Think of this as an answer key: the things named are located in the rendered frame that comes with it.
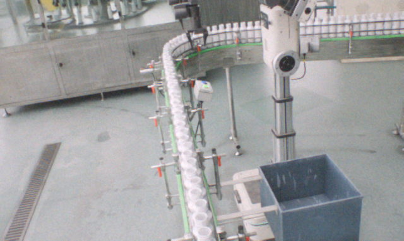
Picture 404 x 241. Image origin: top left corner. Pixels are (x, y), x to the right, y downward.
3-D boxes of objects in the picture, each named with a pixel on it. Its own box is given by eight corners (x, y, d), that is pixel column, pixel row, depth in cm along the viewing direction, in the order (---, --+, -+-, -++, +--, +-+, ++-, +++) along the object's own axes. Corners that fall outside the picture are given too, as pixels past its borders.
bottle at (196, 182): (198, 228, 125) (192, 188, 119) (189, 219, 130) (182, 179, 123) (213, 220, 128) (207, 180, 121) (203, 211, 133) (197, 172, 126)
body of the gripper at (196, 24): (207, 31, 185) (206, 16, 181) (187, 34, 184) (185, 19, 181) (206, 28, 190) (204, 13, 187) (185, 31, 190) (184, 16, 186)
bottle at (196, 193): (191, 239, 122) (184, 197, 115) (194, 226, 127) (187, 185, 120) (209, 239, 121) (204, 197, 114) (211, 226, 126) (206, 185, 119)
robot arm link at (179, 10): (197, -8, 175) (194, -10, 183) (172, -5, 174) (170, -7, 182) (199, 17, 180) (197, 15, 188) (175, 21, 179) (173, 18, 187)
